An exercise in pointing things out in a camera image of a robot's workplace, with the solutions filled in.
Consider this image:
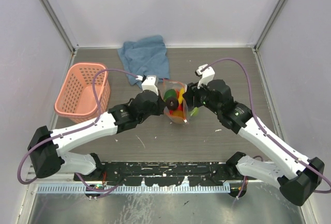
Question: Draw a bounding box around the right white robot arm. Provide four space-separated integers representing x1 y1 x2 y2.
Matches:
183 80 325 206

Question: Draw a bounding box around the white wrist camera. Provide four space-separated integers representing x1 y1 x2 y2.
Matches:
136 75 159 96
195 64 215 89

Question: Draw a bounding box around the clear orange zip bag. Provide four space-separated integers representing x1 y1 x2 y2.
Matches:
160 79 199 125

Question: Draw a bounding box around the dark brown fruit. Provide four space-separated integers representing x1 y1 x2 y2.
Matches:
165 98 179 110

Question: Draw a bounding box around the red yellow mango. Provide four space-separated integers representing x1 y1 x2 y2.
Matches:
169 109 184 118

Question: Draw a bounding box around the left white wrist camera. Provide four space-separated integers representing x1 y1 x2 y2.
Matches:
136 75 159 96

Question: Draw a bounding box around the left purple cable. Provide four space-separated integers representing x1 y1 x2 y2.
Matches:
17 69 144 185

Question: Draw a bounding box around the blue cloth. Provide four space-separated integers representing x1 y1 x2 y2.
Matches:
117 35 170 80

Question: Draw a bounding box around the grey slotted cable duct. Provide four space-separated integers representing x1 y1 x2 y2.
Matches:
36 183 231 194

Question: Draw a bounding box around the pink plastic basket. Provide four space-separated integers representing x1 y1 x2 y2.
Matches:
54 62 111 124

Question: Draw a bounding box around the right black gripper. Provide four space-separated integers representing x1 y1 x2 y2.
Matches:
182 77 221 115

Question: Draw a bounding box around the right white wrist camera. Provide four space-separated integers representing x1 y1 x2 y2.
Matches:
195 64 215 89

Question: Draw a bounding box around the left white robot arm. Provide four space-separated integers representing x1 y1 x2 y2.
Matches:
27 91 166 181

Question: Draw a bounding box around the green fruit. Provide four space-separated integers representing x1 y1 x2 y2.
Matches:
163 88 177 101

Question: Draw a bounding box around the green apple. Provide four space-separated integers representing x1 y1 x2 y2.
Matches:
190 107 199 117

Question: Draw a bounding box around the yellow pear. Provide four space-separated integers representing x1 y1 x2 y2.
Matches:
177 88 185 105

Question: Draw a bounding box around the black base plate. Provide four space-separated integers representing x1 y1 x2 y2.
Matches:
82 162 244 187

